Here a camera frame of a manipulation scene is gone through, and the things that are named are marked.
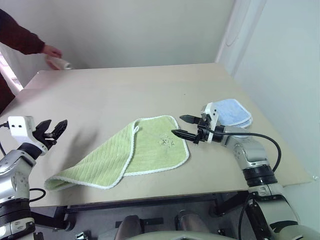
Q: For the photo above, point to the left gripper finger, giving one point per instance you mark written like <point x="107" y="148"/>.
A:
<point x="60" y="128"/>
<point x="45" y="125"/>

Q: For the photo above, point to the person's bare hand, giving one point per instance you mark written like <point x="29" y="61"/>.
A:
<point x="51" y="51"/>

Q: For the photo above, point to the person's dark red garment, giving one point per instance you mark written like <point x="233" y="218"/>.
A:
<point x="4" y="95"/>

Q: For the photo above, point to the dark grey rounded shape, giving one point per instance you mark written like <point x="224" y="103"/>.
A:
<point x="191" y="221"/>
<point x="131" y="225"/>

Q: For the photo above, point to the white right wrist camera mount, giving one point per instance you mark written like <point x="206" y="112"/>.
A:
<point x="212" y="110"/>

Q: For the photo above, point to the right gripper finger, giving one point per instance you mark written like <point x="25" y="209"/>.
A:
<point x="191" y="119"/>
<point x="185" y="135"/>

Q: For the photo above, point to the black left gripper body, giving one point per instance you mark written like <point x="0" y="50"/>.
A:
<point x="41" y="137"/>

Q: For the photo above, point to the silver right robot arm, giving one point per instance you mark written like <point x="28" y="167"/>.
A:
<point x="252" y="152"/>

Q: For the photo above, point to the pale grey robot torso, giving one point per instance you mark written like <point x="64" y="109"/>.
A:
<point x="175" y="236"/>

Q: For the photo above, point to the black flat bar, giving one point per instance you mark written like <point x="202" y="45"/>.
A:
<point x="152" y="222"/>

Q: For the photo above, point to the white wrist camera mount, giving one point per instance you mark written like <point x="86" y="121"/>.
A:
<point x="18" y="126"/>
<point x="212" y="110"/>

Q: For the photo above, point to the green towel with white trim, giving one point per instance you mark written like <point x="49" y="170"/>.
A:
<point x="112" y="155"/>

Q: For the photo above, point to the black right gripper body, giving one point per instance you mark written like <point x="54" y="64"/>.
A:
<point x="203" y="131"/>

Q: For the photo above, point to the black table frame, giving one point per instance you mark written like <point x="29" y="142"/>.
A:
<point x="125" y="203"/>

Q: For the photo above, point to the folded blue towel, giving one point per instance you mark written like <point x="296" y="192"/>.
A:
<point x="232" y="112"/>

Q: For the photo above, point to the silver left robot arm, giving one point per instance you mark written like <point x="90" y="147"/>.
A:
<point x="10" y="162"/>

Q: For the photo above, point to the person's dark red sleeved arm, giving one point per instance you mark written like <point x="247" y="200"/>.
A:
<point x="17" y="35"/>

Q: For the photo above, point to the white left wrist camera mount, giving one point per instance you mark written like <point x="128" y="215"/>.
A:
<point x="18" y="126"/>

